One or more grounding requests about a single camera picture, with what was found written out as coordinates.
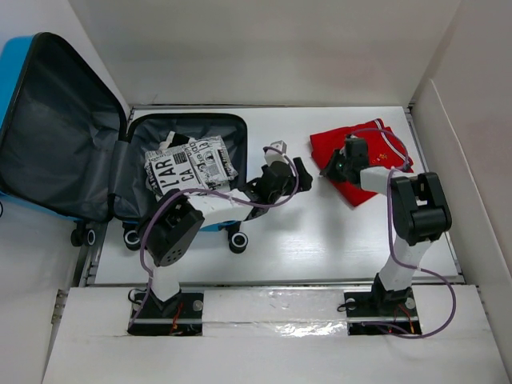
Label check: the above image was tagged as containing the black and white striped garment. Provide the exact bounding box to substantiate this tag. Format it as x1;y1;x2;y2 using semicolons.
158;131;196;150

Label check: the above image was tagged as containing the blue hard-shell suitcase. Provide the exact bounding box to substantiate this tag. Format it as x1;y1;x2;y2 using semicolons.
1;32;248;246

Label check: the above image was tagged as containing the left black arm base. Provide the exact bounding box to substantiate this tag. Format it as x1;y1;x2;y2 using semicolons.
127;290;204;337

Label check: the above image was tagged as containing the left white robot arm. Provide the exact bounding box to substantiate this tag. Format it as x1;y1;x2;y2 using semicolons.
138;157;313;318

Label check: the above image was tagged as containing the newspaper print garment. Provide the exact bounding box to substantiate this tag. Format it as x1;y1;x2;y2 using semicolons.
144;136;238;200

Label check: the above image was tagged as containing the red polo shirt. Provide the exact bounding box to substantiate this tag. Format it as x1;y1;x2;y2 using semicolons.
310;118;415;208

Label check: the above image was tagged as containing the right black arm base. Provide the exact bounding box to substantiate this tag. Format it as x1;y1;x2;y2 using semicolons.
337;291;422;336

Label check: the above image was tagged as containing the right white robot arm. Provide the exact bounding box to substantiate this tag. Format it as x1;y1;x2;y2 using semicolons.
321;134;452;314

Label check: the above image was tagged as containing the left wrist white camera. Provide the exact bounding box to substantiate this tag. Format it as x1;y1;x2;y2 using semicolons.
263;140;287;166

